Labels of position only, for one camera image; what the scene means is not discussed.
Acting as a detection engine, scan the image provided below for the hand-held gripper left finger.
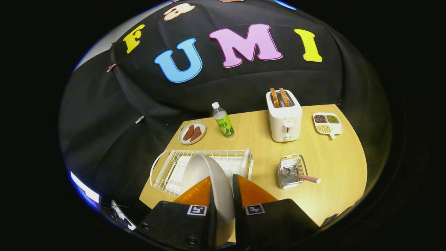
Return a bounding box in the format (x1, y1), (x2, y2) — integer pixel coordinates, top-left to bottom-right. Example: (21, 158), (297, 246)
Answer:
(134, 176), (218, 251)

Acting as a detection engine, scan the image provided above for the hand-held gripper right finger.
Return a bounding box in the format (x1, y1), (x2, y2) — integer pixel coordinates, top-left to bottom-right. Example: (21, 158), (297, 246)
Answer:
(232, 174), (319, 250)

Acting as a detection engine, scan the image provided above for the white wire dish rack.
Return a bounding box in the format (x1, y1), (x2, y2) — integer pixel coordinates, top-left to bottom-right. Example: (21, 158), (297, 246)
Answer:
(150, 149), (254, 197)

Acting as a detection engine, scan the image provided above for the metal wire basket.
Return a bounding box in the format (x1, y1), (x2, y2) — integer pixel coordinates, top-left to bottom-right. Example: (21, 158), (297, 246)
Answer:
(277, 154), (308, 190)

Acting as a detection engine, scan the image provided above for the spoon with pink handle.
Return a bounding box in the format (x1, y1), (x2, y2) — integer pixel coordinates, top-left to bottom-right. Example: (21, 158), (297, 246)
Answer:
(283, 167), (321, 184)

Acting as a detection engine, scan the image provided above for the small beige plate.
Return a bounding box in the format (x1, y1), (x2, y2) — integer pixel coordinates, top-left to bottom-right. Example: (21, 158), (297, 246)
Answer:
(178, 121), (207, 145)

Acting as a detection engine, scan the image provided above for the white divided bean dish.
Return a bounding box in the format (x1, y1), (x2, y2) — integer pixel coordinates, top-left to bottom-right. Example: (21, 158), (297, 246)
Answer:
(313, 112), (344, 139)

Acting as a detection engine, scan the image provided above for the green tea bottle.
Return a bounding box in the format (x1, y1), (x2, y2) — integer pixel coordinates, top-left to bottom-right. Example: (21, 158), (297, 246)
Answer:
(212, 102), (235, 138)

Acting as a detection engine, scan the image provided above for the computer monitor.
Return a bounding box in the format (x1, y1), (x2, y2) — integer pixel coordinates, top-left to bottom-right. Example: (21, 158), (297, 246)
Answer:
(70, 171), (100, 203)

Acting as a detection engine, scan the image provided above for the white toaster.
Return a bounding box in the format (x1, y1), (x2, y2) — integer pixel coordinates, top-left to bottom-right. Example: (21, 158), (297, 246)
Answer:
(266, 89), (303, 143)

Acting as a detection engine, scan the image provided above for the black backdrop cloth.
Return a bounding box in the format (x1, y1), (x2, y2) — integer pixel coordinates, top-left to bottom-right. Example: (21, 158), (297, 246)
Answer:
(57, 0), (392, 210)

